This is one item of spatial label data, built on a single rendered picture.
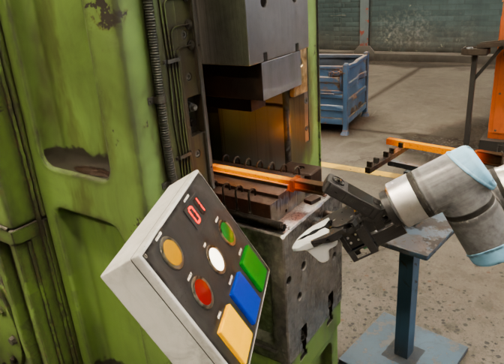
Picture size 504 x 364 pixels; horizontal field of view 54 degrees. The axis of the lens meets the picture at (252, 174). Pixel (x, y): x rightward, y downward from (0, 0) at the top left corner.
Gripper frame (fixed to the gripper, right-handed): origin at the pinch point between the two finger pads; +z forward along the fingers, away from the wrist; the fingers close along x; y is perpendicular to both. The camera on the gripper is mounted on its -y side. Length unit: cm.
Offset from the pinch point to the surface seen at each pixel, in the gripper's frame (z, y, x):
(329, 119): 43, 81, 407
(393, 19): -76, 84, 815
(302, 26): -17, -31, 55
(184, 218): 11.1, -18.5, -9.9
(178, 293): 11.2, -12.7, -24.9
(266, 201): 14.1, 2.1, 37.8
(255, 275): 10.4, 1.4, -2.3
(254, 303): 10.4, 3.0, -9.3
